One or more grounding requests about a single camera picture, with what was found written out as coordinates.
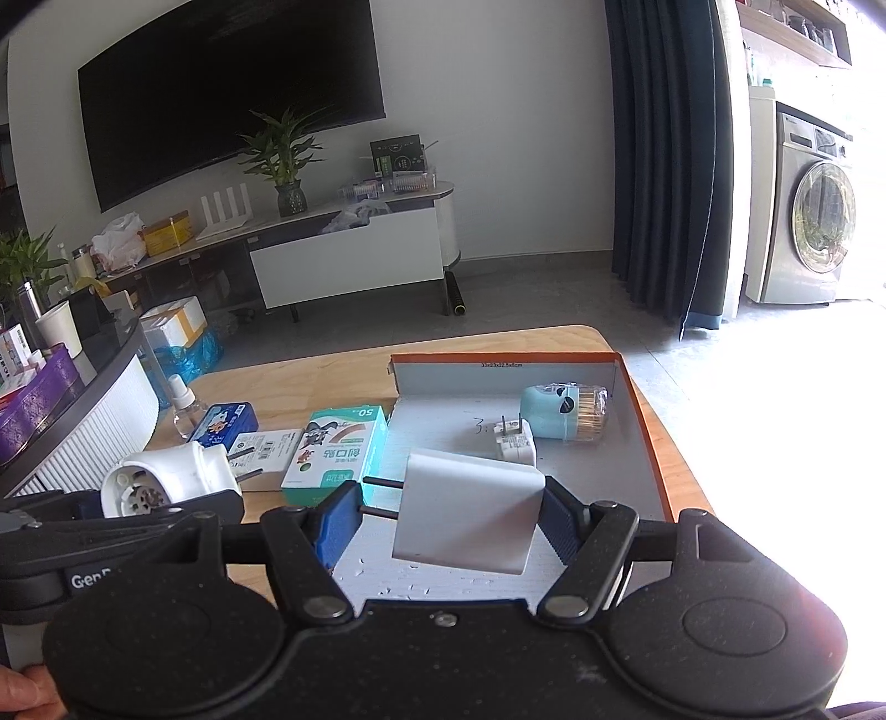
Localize teal bandage box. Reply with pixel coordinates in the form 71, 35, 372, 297
281, 405, 388, 507

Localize white folding-prong charger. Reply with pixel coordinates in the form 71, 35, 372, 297
493, 415, 538, 466

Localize white cardboard box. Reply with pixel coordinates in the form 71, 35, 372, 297
228, 429, 302, 492

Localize white square charger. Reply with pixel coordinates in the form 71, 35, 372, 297
363, 450, 545, 574

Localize light blue toothpick holder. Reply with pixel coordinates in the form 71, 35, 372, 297
519, 383, 610, 443

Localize blue floss pick box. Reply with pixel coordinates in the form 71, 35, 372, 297
188, 402, 258, 450

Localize clear liquid refill bottle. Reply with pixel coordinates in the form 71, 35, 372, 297
168, 373, 207, 441

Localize left hand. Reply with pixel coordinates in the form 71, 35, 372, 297
0, 665, 66, 720

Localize orange white cardboard tray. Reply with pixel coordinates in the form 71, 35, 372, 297
333, 352, 670, 606

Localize white ribbed round cabinet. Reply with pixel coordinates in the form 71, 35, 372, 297
2, 320, 164, 498

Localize purple storage box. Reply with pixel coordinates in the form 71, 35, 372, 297
2, 343, 84, 466

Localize blue plastic bag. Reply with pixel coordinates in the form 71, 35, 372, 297
138, 324, 224, 411

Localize white paper cup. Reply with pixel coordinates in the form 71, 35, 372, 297
36, 300, 83, 358

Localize cardboard box on floor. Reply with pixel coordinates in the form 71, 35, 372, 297
140, 296, 207, 349

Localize white TV console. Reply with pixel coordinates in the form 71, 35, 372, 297
107, 182, 460, 309

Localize white plastic bag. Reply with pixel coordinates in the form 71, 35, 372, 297
91, 213, 147, 273

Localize white router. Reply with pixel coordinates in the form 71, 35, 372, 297
197, 183, 254, 240

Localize yellow box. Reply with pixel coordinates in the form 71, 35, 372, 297
140, 210, 194, 258

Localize black green display box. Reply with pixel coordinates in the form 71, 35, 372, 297
369, 133, 426, 178

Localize potted bamboo plant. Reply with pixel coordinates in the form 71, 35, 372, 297
240, 108, 324, 218

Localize washing machine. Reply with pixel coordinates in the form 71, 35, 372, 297
743, 85, 856, 306

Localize dark blue curtain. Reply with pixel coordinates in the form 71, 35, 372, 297
605, 2, 734, 330

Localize black television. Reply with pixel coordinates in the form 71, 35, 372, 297
78, 2, 386, 210

